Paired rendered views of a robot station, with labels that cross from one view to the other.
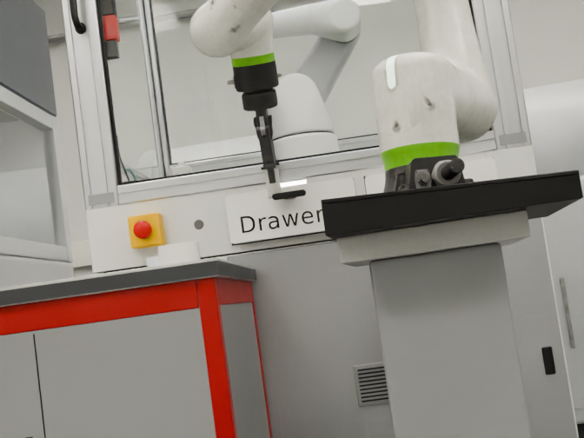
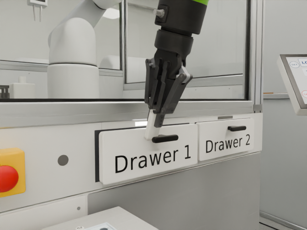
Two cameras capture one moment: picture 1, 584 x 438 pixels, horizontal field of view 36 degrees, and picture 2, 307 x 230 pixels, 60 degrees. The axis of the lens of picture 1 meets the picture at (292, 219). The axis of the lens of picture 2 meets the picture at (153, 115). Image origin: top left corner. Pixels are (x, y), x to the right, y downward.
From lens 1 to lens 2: 1.60 m
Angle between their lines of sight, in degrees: 43
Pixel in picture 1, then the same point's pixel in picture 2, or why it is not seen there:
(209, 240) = (72, 177)
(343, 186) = (192, 131)
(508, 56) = (260, 57)
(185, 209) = (49, 143)
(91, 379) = not seen: outside the picture
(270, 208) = (141, 147)
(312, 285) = (155, 212)
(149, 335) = not seen: outside the picture
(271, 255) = (128, 190)
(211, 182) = (81, 113)
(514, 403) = not seen: outside the picture
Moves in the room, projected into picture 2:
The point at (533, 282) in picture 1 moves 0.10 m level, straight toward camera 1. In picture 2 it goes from (254, 194) to (277, 203)
